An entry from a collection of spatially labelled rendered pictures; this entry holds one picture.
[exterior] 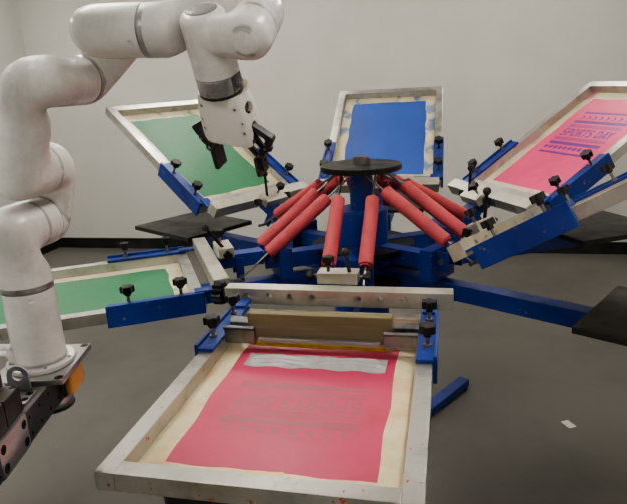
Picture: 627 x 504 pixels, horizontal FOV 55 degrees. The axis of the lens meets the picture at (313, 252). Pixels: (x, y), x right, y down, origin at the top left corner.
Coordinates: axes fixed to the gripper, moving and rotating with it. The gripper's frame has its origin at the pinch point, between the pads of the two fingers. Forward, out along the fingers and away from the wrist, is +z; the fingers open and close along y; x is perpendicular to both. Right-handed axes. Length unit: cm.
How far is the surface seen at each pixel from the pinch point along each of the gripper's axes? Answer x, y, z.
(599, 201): -55, -60, 36
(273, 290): -26, 22, 67
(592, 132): -169, -50, 87
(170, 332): -105, 186, 243
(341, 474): 29, -29, 43
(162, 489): 46, -3, 37
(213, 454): 35, -4, 44
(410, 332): -20, -24, 61
